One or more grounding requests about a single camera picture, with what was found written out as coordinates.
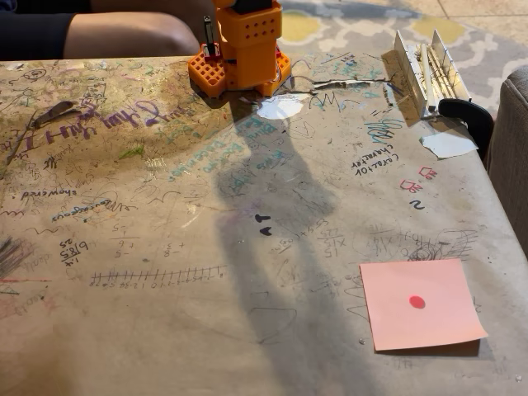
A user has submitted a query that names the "small black table clamp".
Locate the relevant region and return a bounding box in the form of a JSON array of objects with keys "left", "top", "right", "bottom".
[{"left": 201, "top": 15, "right": 219, "bottom": 58}]

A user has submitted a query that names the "dark shorts fabric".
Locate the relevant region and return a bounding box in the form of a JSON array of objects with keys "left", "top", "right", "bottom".
[{"left": 0, "top": 0, "right": 94, "bottom": 62}]

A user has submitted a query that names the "white paper scrap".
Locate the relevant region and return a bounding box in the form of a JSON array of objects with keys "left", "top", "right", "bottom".
[{"left": 419, "top": 130, "right": 480, "bottom": 160}]

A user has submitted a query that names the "grey upholstered armchair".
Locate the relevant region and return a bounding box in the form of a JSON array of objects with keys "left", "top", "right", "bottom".
[{"left": 486, "top": 64, "right": 528, "bottom": 248}]

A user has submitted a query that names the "pink sticky note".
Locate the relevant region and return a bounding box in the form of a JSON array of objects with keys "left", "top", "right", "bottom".
[{"left": 359, "top": 258, "right": 490, "bottom": 352}]

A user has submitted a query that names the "scribbled brown paper table cover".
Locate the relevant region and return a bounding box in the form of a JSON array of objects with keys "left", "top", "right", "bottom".
[{"left": 0, "top": 51, "right": 528, "bottom": 396}]

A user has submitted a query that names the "pale wooden stick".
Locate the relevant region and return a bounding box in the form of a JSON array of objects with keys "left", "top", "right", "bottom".
[{"left": 419, "top": 43, "right": 438, "bottom": 111}]

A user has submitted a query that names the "grey yellow patterned rug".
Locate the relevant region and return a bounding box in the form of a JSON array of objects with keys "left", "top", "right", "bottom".
[{"left": 276, "top": 0, "right": 528, "bottom": 125}]

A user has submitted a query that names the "person's bare leg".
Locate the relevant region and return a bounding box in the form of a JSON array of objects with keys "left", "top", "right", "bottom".
[{"left": 63, "top": 10, "right": 202, "bottom": 60}]

